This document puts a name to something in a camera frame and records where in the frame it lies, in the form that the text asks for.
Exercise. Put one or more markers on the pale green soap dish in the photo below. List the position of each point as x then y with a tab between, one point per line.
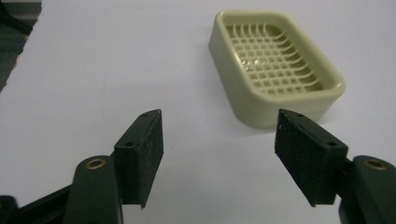
274	68

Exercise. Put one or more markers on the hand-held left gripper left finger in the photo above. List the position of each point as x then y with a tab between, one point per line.
140	155

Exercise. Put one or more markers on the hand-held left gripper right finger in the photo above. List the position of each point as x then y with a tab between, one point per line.
311	158

